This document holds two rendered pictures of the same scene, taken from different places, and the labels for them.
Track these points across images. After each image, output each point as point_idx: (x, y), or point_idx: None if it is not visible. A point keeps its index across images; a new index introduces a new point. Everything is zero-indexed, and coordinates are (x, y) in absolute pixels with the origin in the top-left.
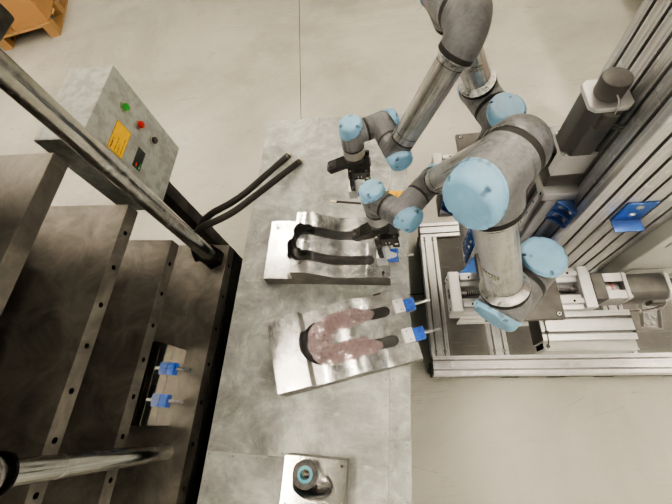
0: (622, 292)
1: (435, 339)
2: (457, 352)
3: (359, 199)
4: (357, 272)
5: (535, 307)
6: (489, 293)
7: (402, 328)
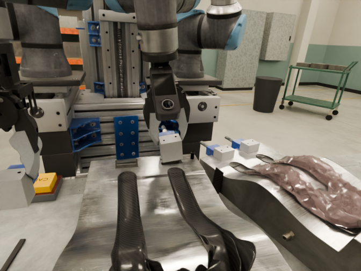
0: None
1: None
2: None
3: (8, 245)
4: (201, 182)
5: None
6: (236, 4)
7: (244, 152)
